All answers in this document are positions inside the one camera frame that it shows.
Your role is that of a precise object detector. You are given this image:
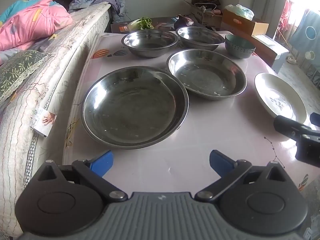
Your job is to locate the open cardboard box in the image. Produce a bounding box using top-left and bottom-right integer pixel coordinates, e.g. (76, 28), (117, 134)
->
(184, 0), (223, 28)

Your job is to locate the white plastic bag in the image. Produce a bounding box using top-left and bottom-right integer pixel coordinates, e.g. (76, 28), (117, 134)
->
(224, 4), (255, 21)

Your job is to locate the green lettuce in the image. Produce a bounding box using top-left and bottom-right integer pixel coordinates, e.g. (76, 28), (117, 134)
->
(127, 17), (154, 31)

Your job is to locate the white ceramic plate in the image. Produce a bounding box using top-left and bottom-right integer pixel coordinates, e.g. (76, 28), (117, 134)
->
(254, 73), (307, 124)

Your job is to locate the white quilted mattress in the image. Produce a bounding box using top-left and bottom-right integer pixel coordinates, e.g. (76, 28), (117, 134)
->
(0, 1), (112, 238)

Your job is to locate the blue hanging cloth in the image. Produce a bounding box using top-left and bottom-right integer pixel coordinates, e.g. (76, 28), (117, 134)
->
(289, 9), (320, 91)

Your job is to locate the large cardboard box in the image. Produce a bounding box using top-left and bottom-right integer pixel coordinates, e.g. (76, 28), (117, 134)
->
(251, 33), (290, 74)

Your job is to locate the teal ceramic bowl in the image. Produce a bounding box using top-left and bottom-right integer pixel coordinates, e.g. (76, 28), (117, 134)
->
(224, 34), (256, 59)

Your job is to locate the pink floral quilt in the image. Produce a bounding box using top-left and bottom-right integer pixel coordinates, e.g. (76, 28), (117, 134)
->
(0, 0), (73, 52)

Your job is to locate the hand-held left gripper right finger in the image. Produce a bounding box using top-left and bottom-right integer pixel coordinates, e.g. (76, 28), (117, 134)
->
(194, 150), (288, 203)

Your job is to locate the steel bowl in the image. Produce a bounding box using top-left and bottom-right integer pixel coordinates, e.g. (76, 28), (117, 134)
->
(175, 26), (225, 51)
(121, 29), (179, 58)

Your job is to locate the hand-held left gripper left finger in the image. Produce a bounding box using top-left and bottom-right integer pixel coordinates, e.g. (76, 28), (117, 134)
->
(36, 150), (128, 203)

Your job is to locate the large steel plate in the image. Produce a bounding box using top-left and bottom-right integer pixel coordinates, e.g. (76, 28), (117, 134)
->
(80, 66), (189, 150)
(167, 49), (247, 101)

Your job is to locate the red floral cloth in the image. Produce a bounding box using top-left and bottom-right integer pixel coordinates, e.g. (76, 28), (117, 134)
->
(279, 0), (295, 27)

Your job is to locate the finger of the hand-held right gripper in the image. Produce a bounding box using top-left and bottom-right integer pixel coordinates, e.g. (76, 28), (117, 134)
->
(309, 112), (320, 131)
(273, 115), (320, 141)

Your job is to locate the green floral pillow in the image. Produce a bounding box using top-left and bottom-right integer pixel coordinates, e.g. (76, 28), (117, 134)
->
(0, 50), (51, 103)

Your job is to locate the white mattress tag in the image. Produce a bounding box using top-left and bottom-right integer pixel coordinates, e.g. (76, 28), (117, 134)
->
(32, 106), (59, 138)

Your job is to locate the pink printed tablecloth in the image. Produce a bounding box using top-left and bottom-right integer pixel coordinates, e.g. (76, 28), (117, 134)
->
(62, 30), (320, 195)

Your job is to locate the tan cardboard box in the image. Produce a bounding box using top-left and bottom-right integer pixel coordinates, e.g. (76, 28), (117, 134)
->
(222, 9), (269, 37)

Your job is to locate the dark low table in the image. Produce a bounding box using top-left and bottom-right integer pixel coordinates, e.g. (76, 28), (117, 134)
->
(110, 17), (227, 34)

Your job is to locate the purple onion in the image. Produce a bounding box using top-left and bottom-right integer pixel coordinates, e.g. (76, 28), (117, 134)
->
(174, 15), (194, 30)

